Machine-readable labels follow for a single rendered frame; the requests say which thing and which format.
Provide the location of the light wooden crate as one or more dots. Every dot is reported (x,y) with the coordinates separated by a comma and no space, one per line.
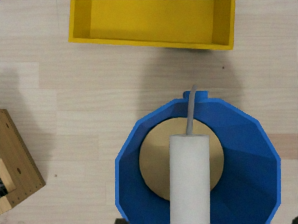
(19,175)

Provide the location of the yellow shallow tray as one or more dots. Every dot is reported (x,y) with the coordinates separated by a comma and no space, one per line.
(198,24)

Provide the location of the blue bucket with grey wire handle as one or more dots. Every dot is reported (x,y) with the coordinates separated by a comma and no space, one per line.
(198,160)

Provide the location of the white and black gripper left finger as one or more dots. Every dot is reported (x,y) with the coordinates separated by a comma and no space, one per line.
(121,221)

